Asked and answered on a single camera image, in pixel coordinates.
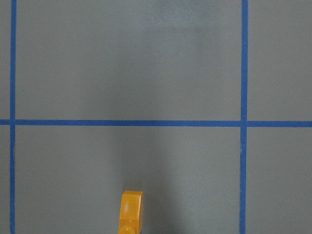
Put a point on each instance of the orange trapezoid block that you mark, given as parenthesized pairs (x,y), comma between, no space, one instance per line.
(131,211)

